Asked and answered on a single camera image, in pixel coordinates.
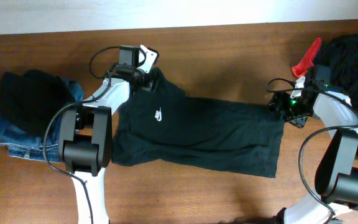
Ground black Nike t-shirt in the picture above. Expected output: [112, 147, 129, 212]
[112, 68, 284, 178]

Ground folded black garment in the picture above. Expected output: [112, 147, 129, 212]
[0, 70, 75, 136]

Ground black clothes pile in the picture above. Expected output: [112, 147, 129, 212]
[313, 34, 358, 112]

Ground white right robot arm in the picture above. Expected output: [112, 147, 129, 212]
[269, 83, 358, 223]

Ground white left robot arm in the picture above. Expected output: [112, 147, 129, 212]
[58, 70, 158, 223]

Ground red garment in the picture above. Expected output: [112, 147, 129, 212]
[291, 37, 323, 78]

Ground folded blue jeans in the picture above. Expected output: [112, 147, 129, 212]
[0, 78, 84, 161]

